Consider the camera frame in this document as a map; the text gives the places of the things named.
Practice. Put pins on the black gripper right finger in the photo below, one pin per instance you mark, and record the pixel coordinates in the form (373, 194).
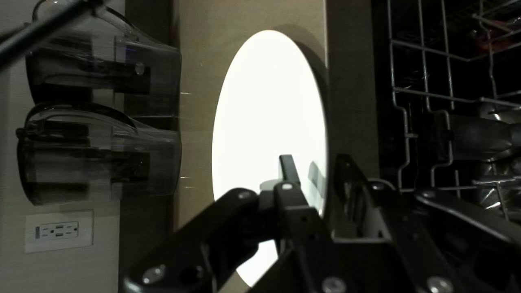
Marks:
(443, 243)

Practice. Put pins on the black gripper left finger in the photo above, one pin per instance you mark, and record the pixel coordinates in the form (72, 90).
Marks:
(206, 253)

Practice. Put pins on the white round plate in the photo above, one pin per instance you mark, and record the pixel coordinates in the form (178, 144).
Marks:
(269, 105)

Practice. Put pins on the white wall outlet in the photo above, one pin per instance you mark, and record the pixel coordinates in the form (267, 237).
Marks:
(54, 232)

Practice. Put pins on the wire dishwasher rack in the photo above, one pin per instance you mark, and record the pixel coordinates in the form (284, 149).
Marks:
(455, 92)

